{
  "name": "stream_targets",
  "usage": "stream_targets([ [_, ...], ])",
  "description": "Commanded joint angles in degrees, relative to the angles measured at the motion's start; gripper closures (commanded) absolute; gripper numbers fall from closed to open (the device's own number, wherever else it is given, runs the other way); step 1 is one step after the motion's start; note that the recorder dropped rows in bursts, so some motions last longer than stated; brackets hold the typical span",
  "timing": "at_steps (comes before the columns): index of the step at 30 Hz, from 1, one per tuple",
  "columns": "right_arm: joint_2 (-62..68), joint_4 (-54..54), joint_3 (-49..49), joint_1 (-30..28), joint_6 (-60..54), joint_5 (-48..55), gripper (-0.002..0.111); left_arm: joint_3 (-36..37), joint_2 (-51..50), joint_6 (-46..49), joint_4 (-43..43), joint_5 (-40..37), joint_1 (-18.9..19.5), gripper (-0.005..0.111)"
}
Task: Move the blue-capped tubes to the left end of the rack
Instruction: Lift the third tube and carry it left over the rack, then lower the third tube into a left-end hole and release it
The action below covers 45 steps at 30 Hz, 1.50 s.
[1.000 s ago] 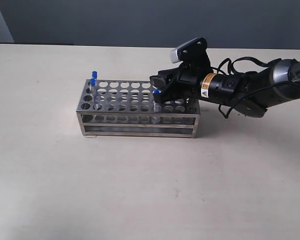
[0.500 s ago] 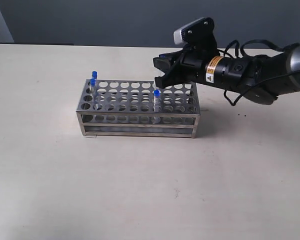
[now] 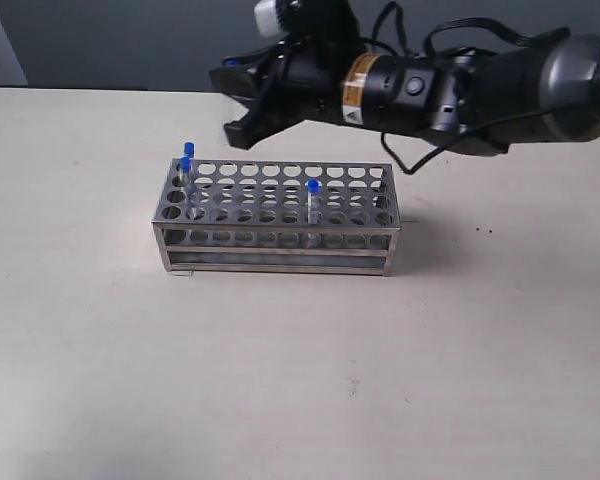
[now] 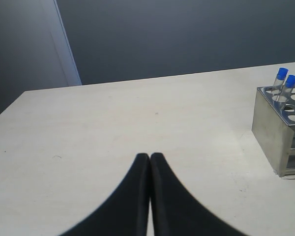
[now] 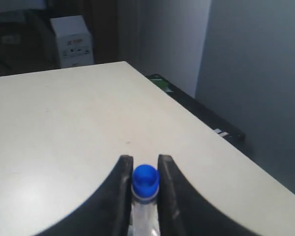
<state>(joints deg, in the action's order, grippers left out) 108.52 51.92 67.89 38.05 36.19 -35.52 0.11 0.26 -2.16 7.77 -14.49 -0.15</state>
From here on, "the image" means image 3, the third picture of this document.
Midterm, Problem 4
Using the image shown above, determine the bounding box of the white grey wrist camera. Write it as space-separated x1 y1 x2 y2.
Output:
254 0 285 38

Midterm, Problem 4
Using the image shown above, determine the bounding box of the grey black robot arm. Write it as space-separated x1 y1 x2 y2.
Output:
210 1 600 156

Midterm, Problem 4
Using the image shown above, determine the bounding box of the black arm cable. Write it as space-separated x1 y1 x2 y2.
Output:
364 0 600 176

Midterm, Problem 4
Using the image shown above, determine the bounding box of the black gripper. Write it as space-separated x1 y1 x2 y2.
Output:
209 1 507 155

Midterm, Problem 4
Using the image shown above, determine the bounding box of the stainless steel test tube rack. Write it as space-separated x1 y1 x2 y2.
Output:
152 159 401 276

